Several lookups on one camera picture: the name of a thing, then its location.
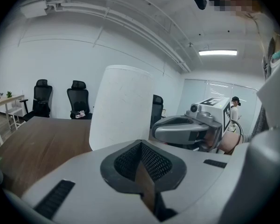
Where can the person's right hand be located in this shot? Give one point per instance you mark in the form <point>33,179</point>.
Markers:
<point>206,139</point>

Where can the white ceiling pipes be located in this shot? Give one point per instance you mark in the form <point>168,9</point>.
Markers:
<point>107,13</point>

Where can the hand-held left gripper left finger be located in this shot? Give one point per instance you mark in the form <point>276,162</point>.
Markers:
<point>84,183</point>

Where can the person's grey cardigan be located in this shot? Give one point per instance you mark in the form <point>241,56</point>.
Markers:
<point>261,122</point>

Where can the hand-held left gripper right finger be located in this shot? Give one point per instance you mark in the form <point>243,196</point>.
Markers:
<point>196,174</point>

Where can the white ceiling junction box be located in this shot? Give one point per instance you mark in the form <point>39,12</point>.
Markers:
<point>35,9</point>

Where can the pink crumpled cloth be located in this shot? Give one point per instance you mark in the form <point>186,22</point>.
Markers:
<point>80,114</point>

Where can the small green table plant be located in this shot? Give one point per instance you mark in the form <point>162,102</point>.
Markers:
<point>9,94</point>

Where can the person's right forearm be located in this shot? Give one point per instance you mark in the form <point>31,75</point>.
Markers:
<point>229,142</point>

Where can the black mesh office chair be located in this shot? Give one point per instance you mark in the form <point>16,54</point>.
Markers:
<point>78,97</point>
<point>157,108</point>
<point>43,94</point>

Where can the long ceiling light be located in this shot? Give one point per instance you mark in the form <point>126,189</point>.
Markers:
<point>218,52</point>

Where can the white table lamp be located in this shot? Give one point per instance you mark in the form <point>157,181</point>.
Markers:
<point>121,106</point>

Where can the white stool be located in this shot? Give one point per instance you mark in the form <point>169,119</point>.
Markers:
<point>16,111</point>

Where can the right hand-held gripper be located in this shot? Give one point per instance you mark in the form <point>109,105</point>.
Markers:
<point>214,111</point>

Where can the light wooden white-legged table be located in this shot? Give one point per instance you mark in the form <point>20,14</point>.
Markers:
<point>4,100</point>

